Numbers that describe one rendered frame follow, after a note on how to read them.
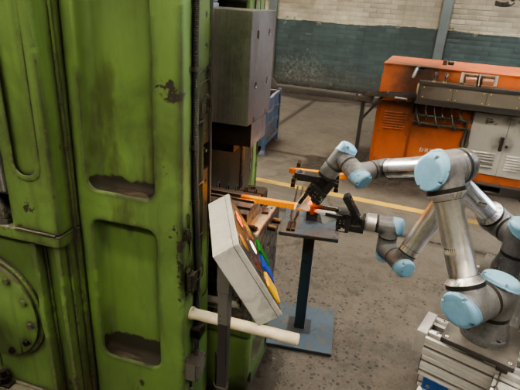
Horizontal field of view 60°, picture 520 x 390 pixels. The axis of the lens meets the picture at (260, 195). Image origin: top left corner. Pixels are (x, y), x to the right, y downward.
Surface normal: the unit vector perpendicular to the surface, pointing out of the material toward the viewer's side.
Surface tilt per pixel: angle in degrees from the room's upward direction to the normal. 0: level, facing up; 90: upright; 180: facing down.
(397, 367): 0
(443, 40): 90
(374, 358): 0
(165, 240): 90
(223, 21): 90
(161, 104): 89
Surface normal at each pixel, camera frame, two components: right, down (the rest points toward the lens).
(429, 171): -0.88, 0.03
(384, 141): -0.36, 0.36
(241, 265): 0.14, 0.40
